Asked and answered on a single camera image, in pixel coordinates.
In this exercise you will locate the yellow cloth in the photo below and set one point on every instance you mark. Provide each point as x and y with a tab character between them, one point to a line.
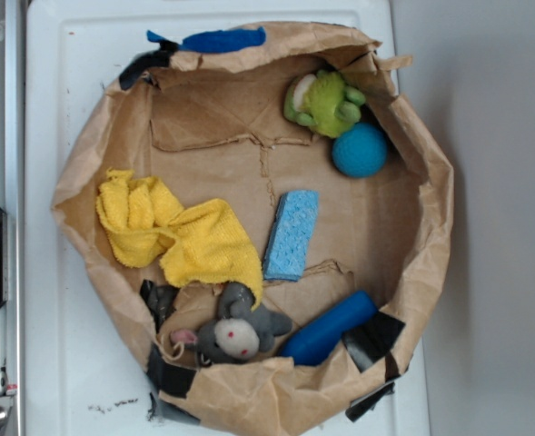
145	222

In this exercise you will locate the brown paper bag bin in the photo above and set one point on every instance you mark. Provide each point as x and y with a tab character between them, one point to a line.
211	126

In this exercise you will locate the light blue sponge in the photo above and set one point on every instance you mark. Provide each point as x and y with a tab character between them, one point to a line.
292	230

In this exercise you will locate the grey plush mouse toy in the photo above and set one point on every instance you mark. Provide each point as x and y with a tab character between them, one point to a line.
243	328

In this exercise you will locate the blue ball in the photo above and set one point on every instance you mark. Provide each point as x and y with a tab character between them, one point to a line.
360	152

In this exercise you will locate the green plush frog toy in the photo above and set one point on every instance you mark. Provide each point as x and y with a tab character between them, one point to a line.
324	103

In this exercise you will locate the dark blue cylinder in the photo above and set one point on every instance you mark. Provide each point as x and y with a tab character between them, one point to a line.
313	343

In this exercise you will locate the blue felt strip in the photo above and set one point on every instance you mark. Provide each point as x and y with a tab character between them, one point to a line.
213	42

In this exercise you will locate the aluminium frame rail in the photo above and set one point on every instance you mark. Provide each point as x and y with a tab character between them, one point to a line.
12	113

